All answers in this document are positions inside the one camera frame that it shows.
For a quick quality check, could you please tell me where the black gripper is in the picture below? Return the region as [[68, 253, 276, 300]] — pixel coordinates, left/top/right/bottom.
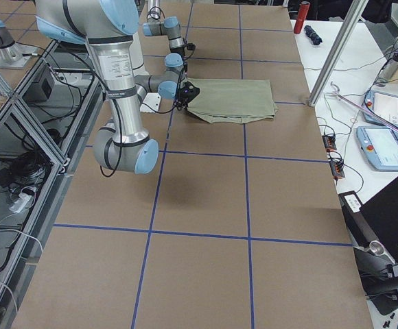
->
[[175, 92, 191, 110]]

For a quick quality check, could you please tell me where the olive green long-sleeve shirt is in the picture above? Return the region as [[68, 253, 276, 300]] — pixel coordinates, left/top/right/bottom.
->
[[187, 78, 278, 124]]

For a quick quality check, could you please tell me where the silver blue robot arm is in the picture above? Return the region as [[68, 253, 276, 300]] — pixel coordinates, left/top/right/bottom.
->
[[142, 1, 187, 56], [35, 1, 200, 174]]

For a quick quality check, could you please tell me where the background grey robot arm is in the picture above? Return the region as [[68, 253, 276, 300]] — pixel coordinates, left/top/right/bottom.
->
[[0, 20, 38, 69]]

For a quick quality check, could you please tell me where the folded dark blue umbrella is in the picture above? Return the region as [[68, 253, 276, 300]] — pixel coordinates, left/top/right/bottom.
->
[[304, 25, 323, 46]]

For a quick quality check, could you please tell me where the metal reacher grabber stick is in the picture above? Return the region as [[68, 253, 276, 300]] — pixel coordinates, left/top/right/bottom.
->
[[330, 82, 398, 132]]

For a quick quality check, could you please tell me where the red cylindrical tube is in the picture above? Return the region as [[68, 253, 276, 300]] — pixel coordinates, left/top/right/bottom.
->
[[293, 1, 310, 34]]

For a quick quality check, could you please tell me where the black labelled box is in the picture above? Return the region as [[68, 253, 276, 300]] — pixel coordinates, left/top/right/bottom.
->
[[342, 191, 362, 213]]

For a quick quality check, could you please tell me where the near blue teach pendant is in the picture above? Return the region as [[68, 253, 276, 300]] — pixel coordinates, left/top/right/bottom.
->
[[356, 126, 398, 172]]

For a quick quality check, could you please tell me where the blue teach pendant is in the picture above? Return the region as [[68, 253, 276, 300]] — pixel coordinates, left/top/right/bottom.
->
[[362, 90, 398, 127], [356, 126, 398, 172]]

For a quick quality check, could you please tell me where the far blue teach pendant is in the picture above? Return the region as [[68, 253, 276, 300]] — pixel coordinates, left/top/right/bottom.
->
[[362, 90, 398, 127]]

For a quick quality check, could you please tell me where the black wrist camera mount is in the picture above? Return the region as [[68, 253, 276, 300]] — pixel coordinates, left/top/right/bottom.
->
[[178, 82, 200, 101]]

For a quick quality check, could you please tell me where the white pedestal column base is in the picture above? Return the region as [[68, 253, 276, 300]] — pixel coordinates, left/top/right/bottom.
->
[[130, 0, 162, 113]]

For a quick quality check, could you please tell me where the aluminium frame post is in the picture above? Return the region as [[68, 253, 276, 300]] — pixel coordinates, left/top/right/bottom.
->
[[308, 0, 368, 107]]

